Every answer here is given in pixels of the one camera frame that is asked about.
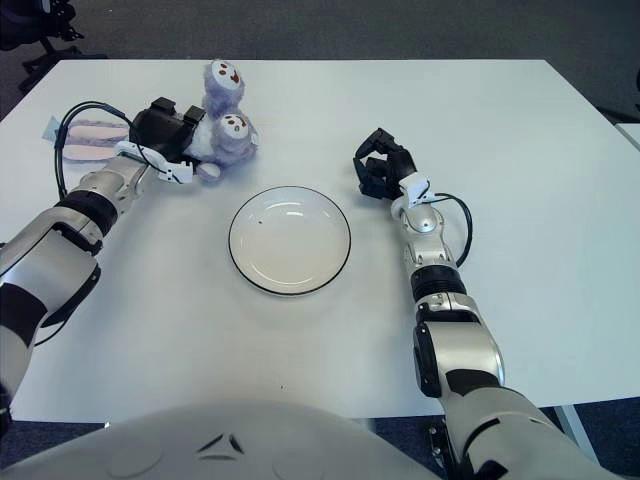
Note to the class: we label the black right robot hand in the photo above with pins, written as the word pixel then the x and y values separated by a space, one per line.
pixel 387 167

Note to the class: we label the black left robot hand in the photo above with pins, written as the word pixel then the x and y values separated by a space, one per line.
pixel 160 127

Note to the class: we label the purple bunny plush doll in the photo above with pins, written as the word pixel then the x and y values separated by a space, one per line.
pixel 225 145

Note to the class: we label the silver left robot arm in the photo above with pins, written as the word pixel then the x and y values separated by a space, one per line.
pixel 45 250

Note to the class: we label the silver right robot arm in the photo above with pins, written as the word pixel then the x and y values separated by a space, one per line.
pixel 460 350

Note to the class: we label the white plate with black rim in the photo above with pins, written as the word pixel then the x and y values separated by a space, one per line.
pixel 290 245

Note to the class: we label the black office chair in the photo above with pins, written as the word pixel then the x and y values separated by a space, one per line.
pixel 30 20

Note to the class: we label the white side table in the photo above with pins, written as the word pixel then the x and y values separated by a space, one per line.
pixel 631 135

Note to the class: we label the white table leg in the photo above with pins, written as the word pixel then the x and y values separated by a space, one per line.
pixel 575 432

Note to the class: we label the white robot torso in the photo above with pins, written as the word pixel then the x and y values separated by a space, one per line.
pixel 225 450

